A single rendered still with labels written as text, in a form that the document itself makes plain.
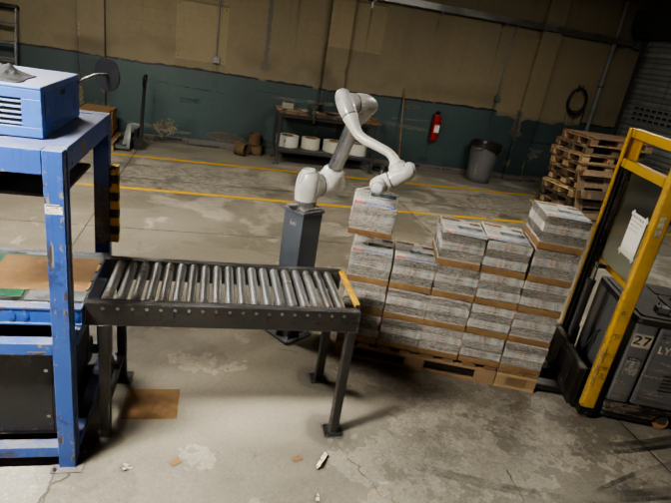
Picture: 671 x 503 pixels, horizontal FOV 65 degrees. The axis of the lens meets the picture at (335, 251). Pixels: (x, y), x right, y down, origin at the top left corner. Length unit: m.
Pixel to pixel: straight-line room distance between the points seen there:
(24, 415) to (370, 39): 8.41
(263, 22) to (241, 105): 1.42
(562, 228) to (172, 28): 7.55
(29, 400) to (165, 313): 0.73
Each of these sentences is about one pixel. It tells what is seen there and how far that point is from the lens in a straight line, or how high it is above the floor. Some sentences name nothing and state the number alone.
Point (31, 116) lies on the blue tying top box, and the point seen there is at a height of 1.63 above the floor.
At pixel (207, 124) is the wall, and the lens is 9.80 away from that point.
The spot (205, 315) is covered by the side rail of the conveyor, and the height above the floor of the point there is 0.75.
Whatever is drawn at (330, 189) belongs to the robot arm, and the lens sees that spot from 3.63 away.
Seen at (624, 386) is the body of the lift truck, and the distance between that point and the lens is 4.03.
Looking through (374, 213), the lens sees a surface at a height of 1.12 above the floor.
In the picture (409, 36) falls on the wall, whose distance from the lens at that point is 10.20.
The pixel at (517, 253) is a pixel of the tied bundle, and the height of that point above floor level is 1.00.
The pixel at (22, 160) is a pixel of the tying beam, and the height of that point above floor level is 1.50.
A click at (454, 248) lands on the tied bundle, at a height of 0.96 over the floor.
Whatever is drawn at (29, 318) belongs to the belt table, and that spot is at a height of 0.73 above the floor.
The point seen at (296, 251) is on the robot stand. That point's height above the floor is 0.71.
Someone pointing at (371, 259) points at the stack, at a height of 0.78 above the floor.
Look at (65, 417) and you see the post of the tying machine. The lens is 2.82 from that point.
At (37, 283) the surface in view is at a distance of 2.89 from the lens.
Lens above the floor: 2.08
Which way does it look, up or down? 22 degrees down
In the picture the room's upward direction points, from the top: 9 degrees clockwise
